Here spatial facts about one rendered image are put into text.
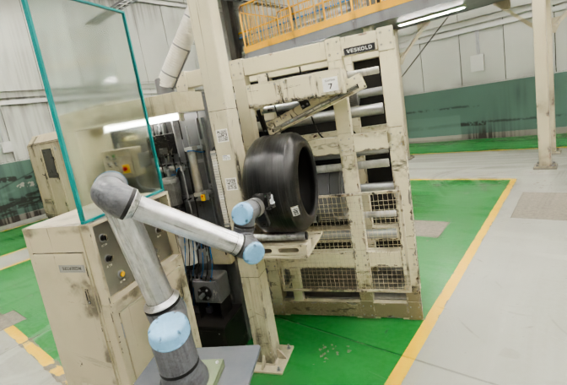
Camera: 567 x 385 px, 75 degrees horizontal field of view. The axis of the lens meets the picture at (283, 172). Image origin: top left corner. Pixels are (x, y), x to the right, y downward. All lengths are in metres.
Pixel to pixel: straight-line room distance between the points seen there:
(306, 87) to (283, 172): 0.61
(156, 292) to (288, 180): 0.80
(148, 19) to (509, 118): 10.79
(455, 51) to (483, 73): 0.95
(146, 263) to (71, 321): 0.60
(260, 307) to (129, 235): 1.19
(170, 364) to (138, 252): 0.42
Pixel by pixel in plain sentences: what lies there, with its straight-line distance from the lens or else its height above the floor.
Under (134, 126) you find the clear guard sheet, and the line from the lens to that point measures 2.03.
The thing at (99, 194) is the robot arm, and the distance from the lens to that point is 1.37.
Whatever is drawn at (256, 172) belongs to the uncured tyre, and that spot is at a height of 1.30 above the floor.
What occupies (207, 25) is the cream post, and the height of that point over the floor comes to 2.11.
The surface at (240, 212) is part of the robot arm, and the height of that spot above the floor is 1.21.
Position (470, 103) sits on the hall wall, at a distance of 10.97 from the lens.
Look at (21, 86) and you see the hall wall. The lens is 11.19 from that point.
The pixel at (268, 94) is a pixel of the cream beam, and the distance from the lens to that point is 2.31.
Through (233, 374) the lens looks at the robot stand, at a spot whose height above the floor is 0.60.
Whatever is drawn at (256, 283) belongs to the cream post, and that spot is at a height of 0.58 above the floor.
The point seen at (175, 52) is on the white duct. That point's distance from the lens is 2.63.
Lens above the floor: 1.61
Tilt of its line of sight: 10 degrees down
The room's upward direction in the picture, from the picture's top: 9 degrees counter-clockwise
